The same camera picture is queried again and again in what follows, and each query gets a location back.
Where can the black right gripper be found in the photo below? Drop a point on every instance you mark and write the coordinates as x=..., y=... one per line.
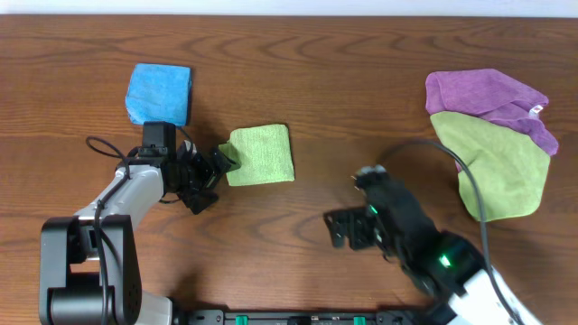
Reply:
x=336, y=228

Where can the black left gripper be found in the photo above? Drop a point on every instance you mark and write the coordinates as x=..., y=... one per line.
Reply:
x=211, y=173

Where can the green microfiber cloth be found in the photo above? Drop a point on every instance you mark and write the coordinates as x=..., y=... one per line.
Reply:
x=263, y=153

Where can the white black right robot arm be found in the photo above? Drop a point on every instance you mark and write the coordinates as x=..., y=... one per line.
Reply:
x=443, y=265

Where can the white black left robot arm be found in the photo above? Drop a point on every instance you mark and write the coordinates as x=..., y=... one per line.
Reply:
x=89, y=270

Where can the folded blue cloth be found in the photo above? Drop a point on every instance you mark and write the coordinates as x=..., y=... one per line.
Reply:
x=159, y=93

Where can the purple microfiber cloth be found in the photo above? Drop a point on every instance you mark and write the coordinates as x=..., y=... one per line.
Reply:
x=494, y=97

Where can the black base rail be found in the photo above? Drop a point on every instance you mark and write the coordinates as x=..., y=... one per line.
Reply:
x=387, y=317

